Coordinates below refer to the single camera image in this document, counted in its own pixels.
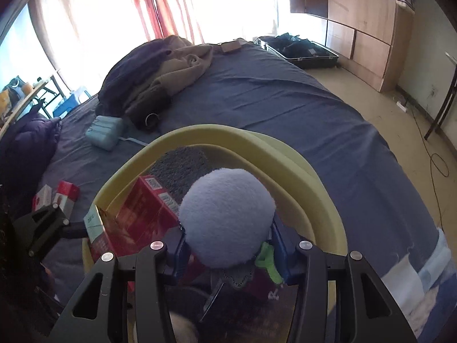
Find red cigarette box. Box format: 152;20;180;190
84;175;179;261

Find light blue plush ball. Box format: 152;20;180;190
178;168;276;269

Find dark round sponge puck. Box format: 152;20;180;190
148;146;213;204

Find blue white quilted blanket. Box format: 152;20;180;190
382;229;456;342

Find dark blue bed sheet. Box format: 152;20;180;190
42;44;438;275

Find red white box on bed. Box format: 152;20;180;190
32;180;80;219

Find yellow plastic basin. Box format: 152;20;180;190
93;125;348;256

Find dark purple jacket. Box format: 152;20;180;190
1;106;62;216

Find light blue power bank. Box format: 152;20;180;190
85;115;125;151

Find folding table black legs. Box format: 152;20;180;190
424;52;457;140

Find beige and purple clothes pile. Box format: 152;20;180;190
96;35;214;131

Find open black suitcase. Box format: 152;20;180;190
254;33;338;70

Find wooden wardrobe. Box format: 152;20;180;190
290;0;414;92

